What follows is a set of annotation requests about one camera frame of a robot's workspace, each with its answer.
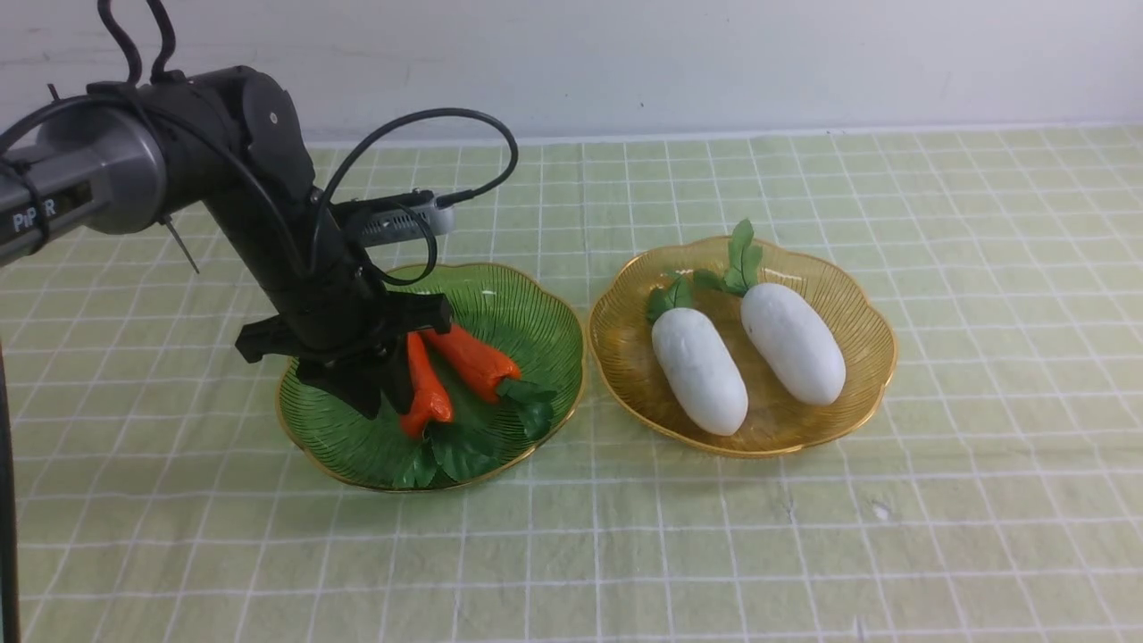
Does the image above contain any amber ribbed plastic plate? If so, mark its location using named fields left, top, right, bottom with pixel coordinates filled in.
left=588, top=236, right=898, bottom=457

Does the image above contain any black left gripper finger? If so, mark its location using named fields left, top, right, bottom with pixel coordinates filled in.
left=296, top=353, right=387, bottom=420
left=379, top=335, right=415, bottom=415

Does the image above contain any black camera cable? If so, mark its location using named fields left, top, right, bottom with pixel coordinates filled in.
left=0, top=0, right=520, bottom=288

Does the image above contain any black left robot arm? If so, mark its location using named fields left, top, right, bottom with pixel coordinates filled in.
left=3, top=66, right=451, bottom=419

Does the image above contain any green ribbed plastic plate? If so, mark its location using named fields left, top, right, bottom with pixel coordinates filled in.
left=277, top=262, right=588, bottom=493

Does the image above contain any green checkered tablecloth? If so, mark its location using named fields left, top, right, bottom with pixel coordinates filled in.
left=3, top=127, right=1142, bottom=642

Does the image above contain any orange toy carrot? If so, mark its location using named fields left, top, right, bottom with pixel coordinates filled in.
left=418, top=324, right=555, bottom=439
left=393, top=333, right=498, bottom=489

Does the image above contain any white toy radish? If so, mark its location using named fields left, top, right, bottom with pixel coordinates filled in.
left=692, top=219, right=847, bottom=405
left=646, top=273, right=748, bottom=437

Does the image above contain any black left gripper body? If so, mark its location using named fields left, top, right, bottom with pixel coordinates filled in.
left=234, top=259, right=453, bottom=363

